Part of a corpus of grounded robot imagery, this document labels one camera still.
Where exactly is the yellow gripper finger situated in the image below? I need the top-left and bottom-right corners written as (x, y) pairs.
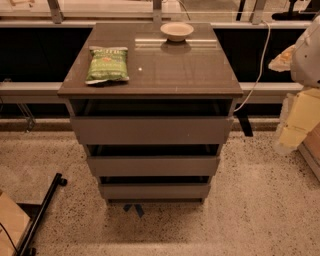
top-left (268, 45), bottom-right (295, 72)
top-left (277, 88), bottom-right (320, 150)

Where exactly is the grey bottom drawer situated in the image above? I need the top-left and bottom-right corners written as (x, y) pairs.
top-left (98, 176), bottom-right (211, 200)

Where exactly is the grey drawer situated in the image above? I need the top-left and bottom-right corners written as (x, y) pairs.
top-left (71, 100), bottom-right (233, 145)
top-left (98, 176), bottom-right (211, 200)
top-left (87, 144), bottom-right (220, 176)

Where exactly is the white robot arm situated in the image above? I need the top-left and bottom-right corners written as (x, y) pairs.
top-left (268, 16), bottom-right (320, 154)

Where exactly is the grey drawer cabinet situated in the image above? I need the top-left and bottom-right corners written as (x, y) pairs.
top-left (56, 21), bottom-right (244, 205)

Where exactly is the grey top drawer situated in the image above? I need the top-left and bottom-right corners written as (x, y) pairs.
top-left (71, 100), bottom-right (233, 145)

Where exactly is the grey middle drawer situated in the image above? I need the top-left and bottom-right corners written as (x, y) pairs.
top-left (87, 144), bottom-right (220, 176)

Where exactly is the cardboard box right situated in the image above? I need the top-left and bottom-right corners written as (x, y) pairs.
top-left (298, 124), bottom-right (320, 181)

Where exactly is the beige bowl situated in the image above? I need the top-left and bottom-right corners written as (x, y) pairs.
top-left (160, 22), bottom-right (194, 42)

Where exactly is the green chip bag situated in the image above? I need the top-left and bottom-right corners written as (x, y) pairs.
top-left (85, 46), bottom-right (129, 85)

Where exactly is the blue tape cross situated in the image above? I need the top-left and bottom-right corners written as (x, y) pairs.
top-left (123, 204), bottom-right (144, 218)

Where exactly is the black wheeled stand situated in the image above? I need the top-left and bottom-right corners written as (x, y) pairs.
top-left (17, 173), bottom-right (68, 256)

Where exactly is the white cable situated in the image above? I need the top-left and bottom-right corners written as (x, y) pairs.
top-left (233, 20), bottom-right (272, 113)

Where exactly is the black bracket leg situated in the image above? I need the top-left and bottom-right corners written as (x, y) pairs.
top-left (235, 107), bottom-right (253, 137)

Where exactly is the black cable left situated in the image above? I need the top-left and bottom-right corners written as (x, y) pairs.
top-left (0, 222), bottom-right (20, 255)

